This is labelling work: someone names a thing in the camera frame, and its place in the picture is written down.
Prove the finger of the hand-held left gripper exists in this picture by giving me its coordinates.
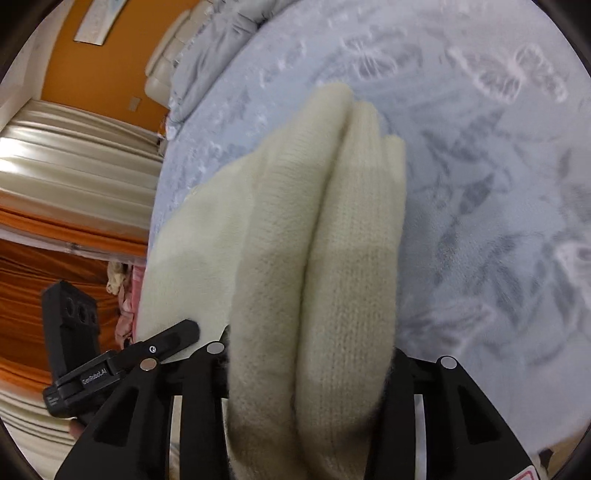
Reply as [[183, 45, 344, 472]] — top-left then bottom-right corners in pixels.
[[116, 318, 201, 366]]

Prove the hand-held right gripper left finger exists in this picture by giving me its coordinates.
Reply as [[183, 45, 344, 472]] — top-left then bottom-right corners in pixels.
[[54, 324, 232, 480]]

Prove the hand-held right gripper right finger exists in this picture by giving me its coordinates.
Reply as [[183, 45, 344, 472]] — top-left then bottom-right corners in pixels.
[[364, 350, 540, 480]]

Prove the cream knitted cardigan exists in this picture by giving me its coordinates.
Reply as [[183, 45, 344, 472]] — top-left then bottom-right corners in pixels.
[[133, 82, 408, 480]]

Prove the pink floral blanket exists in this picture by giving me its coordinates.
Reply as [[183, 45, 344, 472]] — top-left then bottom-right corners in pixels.
[[115, 264, 146, 349]]

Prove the beige crumpled cloth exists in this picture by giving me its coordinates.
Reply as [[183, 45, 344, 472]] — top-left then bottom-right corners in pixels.
[[107, 261, 136, 289]]

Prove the orange curtain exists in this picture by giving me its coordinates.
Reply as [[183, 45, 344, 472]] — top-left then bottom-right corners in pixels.
[[0, 203, 149, 386]]

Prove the cream curtain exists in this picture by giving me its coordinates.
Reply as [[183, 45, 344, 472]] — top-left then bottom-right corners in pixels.
[[0, 99, 166, 206]]

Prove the bed with butterfly sheet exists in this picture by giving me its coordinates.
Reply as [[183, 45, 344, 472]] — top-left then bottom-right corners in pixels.
[[148, 0, 591, 467]]

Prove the beige padded headboard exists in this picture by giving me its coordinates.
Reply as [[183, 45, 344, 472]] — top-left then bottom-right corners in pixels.
[[145, 0, 219, 108]]

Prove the grey duvet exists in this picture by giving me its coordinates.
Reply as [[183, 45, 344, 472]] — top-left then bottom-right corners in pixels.
[[168, 0, 298, 126]]

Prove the framed wall picture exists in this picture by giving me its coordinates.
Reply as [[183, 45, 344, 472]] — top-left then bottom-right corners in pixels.
[[74, 0, 129, 47]]

